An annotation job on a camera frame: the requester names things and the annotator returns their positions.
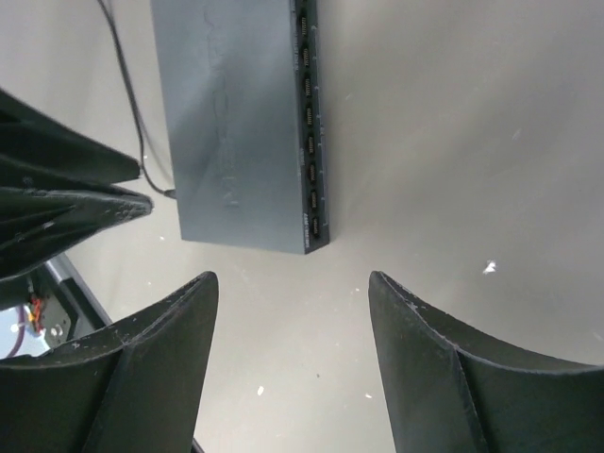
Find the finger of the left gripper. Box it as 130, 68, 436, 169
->
1, 181, 153, 281
1, 91, 141, 184

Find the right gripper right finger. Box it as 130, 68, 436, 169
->
368, 271, 603, 452

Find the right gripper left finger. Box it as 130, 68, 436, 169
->
1, 272, 219, 452

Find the black network switch box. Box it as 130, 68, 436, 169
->
151, 0, 329, 254

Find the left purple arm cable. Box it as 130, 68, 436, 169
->
7, 304, 37, 358

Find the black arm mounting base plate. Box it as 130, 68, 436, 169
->
27, 254, 111, 348

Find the thin black power cord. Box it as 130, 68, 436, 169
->
96, 0, 178, 198

